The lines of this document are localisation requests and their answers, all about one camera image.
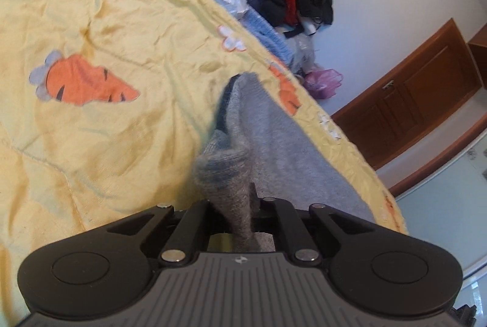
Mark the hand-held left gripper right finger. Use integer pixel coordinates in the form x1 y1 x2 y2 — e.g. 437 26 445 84
249 183 382 264

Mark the yellow carrot print bedsheet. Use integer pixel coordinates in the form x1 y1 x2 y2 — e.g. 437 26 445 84
0 0 410 327

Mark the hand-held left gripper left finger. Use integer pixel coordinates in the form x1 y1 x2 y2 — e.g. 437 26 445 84
107 199 211 266

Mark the purple plastic bag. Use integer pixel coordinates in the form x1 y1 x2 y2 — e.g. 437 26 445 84
303 68 344 100

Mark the light blue knitted sweater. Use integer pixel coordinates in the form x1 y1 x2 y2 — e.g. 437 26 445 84
243 8 296 66

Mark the clear plastic bag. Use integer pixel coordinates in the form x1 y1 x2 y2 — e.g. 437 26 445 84
287 33 317 74

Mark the brown wooden door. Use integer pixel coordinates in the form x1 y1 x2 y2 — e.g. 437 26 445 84
331 18 485 170

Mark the grey sweater with navy sleeves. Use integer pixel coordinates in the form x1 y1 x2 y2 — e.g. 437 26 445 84
192 72 376 252

